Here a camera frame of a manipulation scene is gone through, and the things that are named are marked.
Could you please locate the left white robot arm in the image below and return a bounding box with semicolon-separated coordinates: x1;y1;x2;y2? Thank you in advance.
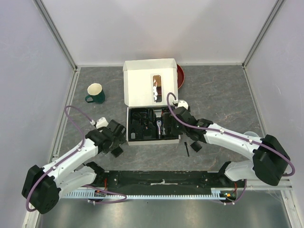
21;118;126;214

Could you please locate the black comb guard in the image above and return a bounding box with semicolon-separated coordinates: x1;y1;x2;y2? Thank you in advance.
111;147;124;158
190;142;202;152

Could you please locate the clear plastic measuring cup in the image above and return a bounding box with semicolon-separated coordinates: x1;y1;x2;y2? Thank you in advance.
244;131;260;138

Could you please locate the black plastic tray insert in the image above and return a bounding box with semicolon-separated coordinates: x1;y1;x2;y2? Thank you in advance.
127;106;180;143

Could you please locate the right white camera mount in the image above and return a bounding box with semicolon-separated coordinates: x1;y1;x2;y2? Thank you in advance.
173;100;189;110

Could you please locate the white cardboard clipper box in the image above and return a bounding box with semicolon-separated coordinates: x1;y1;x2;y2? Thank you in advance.
123;58;180;146

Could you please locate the red bowl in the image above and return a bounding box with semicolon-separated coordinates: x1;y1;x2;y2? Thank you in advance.
177;65;185;89

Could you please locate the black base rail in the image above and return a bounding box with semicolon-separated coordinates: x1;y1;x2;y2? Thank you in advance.
91;171;245;190

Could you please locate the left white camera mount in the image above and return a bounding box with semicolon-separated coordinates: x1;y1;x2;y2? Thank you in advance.
90;117;108;129

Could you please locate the black silver hair clipper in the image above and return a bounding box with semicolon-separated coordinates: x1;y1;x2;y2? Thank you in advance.
154;109;163;139

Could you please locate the black power cable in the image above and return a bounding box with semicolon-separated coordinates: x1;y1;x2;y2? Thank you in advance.
133;111;148;122

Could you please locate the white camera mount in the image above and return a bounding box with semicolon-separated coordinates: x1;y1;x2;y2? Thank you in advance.
173;100;189;110
90;117;108;129

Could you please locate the black cleaning brush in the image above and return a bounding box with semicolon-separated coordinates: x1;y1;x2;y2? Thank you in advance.
184;142;190;157

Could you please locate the dark green mug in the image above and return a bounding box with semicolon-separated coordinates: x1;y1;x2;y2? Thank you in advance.
85;83;105;104

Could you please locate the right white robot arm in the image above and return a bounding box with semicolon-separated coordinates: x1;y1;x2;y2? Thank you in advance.
169;107;295;187

